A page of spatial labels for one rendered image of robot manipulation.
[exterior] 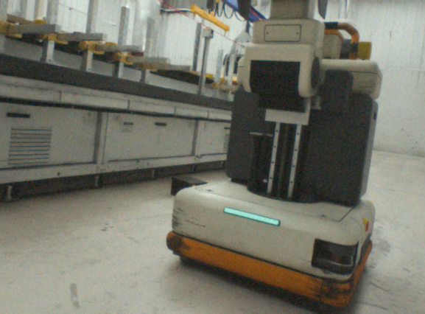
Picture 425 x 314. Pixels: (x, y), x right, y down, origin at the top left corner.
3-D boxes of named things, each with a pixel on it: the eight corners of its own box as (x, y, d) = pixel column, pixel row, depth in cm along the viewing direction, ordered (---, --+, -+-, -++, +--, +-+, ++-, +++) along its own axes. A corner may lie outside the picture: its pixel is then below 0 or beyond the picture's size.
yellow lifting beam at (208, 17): (228, 35, 918) (230, 21, 917) (193, 15, 771) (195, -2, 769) (225, 35, 923) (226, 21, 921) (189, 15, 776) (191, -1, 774)
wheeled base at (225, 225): (236, 220, 197) (242, 172, 196) (371, 256, 164) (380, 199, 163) (159, 253, 139) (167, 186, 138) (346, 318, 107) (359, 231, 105)
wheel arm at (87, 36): (107, 43, 167) (107, 33, 167) (101, 41, 164) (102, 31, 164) (40, 42, 189) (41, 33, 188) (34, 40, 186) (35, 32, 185)
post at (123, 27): (121, 91, 222) (130, 7, 219) (116, 90, 219) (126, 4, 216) (116, 90, 224) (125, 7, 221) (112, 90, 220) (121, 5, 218)
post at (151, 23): (146, 96, 243) (155, 19, 241) (143, 95, 240) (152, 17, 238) (142, 95, 245) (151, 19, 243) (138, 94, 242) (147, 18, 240)
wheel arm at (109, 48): (141, 54, 188) (143, 45, 188) (138, 52, 185) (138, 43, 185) (78, 52, 210) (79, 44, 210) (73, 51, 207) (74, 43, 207)
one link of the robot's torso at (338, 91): (269, 121, 150) (278, 57, 149) (346, 130, 136) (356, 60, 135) (243, 117, 128) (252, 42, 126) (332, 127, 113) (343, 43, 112)
